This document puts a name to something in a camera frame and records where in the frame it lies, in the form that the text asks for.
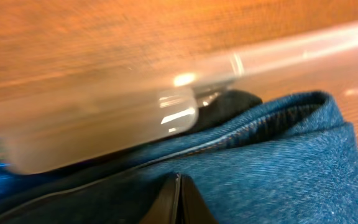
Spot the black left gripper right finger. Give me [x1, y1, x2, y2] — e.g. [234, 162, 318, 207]
[177, 175, 218, 224]

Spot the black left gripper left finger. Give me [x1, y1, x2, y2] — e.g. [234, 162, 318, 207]
[140, 173, 181, 224]

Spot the blue denim cloth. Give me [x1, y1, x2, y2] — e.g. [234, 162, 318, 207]
[0, 91, 358, 223]

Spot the clear plastic storage bin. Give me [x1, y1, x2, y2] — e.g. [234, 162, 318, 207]
[0, 21, 358, 175]

